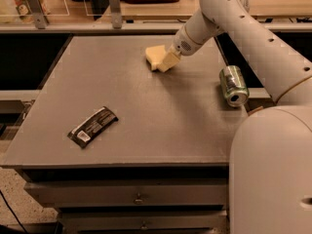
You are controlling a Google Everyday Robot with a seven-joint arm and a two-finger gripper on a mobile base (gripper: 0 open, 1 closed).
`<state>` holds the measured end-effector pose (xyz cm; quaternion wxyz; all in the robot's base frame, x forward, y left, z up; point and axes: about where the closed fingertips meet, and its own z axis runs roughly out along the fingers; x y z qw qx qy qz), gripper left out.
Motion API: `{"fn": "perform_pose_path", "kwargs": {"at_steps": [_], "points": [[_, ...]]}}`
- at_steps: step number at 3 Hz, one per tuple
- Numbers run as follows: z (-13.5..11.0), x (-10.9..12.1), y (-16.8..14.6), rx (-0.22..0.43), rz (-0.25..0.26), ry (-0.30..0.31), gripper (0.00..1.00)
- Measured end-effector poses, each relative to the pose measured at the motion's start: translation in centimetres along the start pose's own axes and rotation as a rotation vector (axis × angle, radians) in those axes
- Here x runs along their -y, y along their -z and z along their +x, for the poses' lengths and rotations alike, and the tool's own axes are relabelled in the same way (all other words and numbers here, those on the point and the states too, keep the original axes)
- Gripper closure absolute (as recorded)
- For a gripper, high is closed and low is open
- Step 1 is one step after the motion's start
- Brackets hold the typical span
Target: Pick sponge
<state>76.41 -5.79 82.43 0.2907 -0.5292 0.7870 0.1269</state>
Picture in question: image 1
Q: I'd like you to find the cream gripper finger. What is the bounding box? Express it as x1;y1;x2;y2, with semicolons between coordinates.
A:
157;46;180;72

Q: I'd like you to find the yellow sponge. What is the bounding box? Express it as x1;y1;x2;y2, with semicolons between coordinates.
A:
145;45;166;71

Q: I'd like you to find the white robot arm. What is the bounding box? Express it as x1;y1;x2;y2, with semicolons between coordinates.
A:
157;0;312;234

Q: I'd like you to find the green soda can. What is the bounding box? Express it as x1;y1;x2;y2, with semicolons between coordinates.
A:
219;65;250;107

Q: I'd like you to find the cardboard box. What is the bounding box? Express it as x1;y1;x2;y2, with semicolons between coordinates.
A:
248;106;264;116

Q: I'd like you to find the grey drawer cabinet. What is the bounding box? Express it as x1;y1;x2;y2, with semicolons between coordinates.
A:
3;36;246;234

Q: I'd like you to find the black snack bar wrapper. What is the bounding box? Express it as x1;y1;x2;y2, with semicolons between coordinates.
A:
67;106;118;148

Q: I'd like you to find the upper drawer knob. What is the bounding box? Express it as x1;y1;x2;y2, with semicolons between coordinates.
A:
134;193;144;205

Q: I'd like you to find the drawer knob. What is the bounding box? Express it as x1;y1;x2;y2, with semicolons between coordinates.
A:
134;193;144;205
140;221;148;231

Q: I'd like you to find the colourful package behind glass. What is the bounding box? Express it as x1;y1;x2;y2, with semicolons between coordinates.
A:
0;0;50;23

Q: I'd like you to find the lower drawer knob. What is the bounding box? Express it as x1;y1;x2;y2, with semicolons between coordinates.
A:
140;221;148;231

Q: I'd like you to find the middle metal bracket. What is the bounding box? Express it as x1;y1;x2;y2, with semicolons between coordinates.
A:
109;0;123;29

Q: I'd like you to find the metal bracket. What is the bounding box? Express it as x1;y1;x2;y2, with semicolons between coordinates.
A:
27;0;48;29
109;0;123;29

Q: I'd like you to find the left metal bracket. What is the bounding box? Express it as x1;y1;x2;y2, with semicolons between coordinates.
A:
27;0;48;29

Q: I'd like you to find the black floor cable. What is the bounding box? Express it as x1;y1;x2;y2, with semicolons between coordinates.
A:
0;189;29;234

